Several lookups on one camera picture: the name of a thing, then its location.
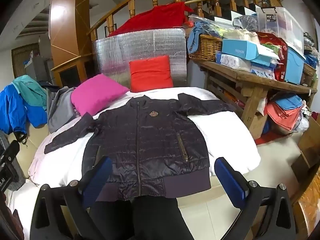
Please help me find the wicker basket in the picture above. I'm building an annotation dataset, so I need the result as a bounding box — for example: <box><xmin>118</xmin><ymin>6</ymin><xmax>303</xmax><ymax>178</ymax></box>
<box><xmin>189</xmin><ymin>34</ymin><xmax>223</xmax><ymax>62</ymax></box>

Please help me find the wooden table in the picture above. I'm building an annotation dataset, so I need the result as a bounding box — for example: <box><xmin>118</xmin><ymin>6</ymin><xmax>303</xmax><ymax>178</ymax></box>
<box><xmin>189</xmin><ymin>55</ymin><xmax>318</xmax><ymax>140</ymax></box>

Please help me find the white blanket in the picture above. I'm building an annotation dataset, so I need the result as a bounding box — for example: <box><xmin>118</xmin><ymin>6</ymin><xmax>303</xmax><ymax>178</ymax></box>
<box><xmin>7</xmin><ymin>86</ymin><xmax>262</xmax><ymax>240</ymax></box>

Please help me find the blue jacket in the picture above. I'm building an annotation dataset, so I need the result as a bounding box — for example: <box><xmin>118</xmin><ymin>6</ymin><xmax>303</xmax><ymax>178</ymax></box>
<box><xmin>0</xmin><ymin>84</ymin><xmax>48</xmax><ymax>135</ymax></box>

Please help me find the pink pillow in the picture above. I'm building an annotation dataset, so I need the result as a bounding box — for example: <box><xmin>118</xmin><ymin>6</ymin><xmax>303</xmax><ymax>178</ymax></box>
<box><xmin>71</xmin><ymin>74</ymin><xmax>130</xmax><ymax>117</ymax></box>

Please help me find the stack of blue and coral cloths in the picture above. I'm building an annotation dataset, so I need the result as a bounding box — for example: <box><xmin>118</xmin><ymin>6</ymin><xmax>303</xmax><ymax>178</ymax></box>
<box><xmin>266</xmin><ymin>97</ymin><xmax>307</xmax><ymax>132</ymax></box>

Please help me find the curved wooden pillar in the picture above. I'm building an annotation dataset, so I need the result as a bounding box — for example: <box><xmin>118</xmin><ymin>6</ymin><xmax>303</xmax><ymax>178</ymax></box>
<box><xmin>49</xmin><ymin>0</ymin><xmax>92</xmax><ymax>88</ymax></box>

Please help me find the blue cardboard box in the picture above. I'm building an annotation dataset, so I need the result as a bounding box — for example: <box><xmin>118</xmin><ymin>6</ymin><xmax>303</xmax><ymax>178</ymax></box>
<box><xmin>221</xmin><ymin>39</ymin><xmax>280</xmax><ymax>67</ymax></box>

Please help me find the light blue plastic bin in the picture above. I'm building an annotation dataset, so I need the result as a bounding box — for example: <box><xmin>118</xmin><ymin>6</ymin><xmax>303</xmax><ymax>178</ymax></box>
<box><xmin>284</xmin><ymin>46</ymin><xmax>307</xmax><ymax>85</ymax></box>

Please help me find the red pillow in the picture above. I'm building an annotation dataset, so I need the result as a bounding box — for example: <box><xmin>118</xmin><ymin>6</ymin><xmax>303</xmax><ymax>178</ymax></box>
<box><xmin>129</xmin><ymin>56</ymin><xmax>174</xmax><ymax>93</ymax></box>

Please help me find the grey garment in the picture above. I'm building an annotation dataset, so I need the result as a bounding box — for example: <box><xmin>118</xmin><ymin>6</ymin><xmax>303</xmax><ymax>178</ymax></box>
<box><xmin>47</xmin><ymin>87</ymin><xmax>82</xmax><ymax>133</ymax></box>

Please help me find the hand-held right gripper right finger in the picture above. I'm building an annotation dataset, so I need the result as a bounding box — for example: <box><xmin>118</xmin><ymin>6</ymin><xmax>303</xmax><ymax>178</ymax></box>
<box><xmin>214</xmin><ymin>156</ymin><xmax>297</xmax><ymax>240</ymax></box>

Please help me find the clear plastic storage box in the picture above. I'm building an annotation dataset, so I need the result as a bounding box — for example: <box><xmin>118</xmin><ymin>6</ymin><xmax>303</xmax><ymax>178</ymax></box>
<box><xmin>256</xmin><ymin>7</ymin><xmax>304</xmax><ymax>53</ymax></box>

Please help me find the blue cloth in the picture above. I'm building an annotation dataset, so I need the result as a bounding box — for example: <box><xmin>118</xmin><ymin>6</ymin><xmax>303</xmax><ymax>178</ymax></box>
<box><xmin>187</xmin><ymin>21</ymin><xmax>215</xmax><ymax>53</ymax></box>

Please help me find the teal garment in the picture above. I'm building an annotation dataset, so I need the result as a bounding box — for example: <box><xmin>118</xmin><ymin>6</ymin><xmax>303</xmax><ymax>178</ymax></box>
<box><xmin>12</xmin><ymin>76</ymin><xmax>48</xmax><ymax>110</ymax></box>

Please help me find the dark purple quilted jacket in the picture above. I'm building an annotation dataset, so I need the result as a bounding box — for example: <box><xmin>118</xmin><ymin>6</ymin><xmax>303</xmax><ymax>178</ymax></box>
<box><xmin>44</xmin><ymin>93</ymin><xmax>237</xmax><ymax>202</ymax></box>

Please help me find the red printed bag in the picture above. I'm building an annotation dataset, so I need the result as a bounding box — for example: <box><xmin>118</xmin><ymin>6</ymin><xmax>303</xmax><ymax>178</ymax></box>
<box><xmin>257</xmin><ymin>32</ymin><xmax>288</xmax><ymax>80</ymax></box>

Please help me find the red velvet cloth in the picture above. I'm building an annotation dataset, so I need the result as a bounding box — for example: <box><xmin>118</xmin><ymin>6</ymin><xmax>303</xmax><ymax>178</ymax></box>
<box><xmin>107</xmin><ymin>2</ymin><xmax>194</xmax><ymax>37</ymax></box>

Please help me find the white patterned tissue pack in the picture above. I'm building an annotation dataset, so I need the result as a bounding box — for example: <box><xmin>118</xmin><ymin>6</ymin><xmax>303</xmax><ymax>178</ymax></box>
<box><xmin>216</xmin><ymin>52</ymin><xmax>252</xmax><ymax>72</ymax></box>

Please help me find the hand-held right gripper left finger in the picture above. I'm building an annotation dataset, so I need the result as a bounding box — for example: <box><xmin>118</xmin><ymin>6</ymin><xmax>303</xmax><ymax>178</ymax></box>
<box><xmin>29</xmin><ymin>156</ymin><xmax>114</xmax><ymax>240</ymax></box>

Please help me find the silver foil insulation mat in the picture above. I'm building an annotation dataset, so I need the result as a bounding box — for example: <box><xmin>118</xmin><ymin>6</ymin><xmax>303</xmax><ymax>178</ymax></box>
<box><xmin>92</xmin><ymin>28</ymin><xmax>188</xmax><ymax>93</ymax></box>

